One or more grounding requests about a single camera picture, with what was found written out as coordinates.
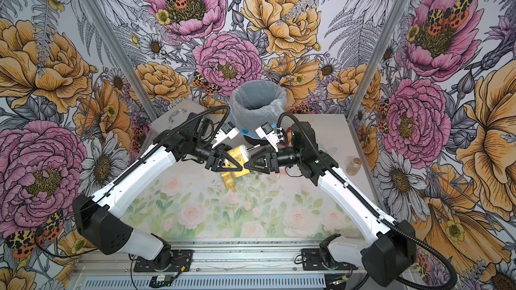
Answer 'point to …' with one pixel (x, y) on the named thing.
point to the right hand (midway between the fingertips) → (248, 168)
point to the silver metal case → (174, 119)
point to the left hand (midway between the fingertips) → (239, 172)
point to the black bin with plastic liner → (254, 103)
